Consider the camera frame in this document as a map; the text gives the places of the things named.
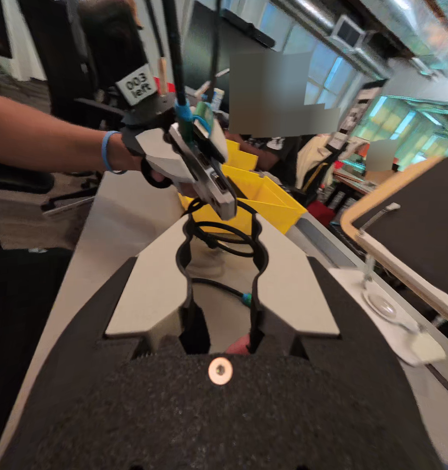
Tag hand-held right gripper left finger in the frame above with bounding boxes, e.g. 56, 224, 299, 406
105, 215, 210, 353

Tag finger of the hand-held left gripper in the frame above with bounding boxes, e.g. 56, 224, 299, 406
135, 128, 201, 199
195, 116, 230, 164

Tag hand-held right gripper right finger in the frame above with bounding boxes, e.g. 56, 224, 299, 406
250, 215, 340, 353

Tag black hdmi switch with cable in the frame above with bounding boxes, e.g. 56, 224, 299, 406
169, 121, 266, 258

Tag yellow plastic bin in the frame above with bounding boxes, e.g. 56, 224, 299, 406
179, 165, 310, 237
224, 140, 261, 172

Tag person's left hand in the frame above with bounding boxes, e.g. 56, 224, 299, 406
108, 132, 182, 197

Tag black office chair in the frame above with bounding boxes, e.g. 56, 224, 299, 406
19, 0, 155, 215

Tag white panel stand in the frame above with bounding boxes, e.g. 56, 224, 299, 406
331, 202, 448, 367

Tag person's black trousers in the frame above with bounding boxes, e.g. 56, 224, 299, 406
0, 248, 72, 448

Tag wooden-framed black panel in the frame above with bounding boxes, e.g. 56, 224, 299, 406
340, 151, 448, 328

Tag dark wall screen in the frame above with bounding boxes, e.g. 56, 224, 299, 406
182, 0, 277, 100

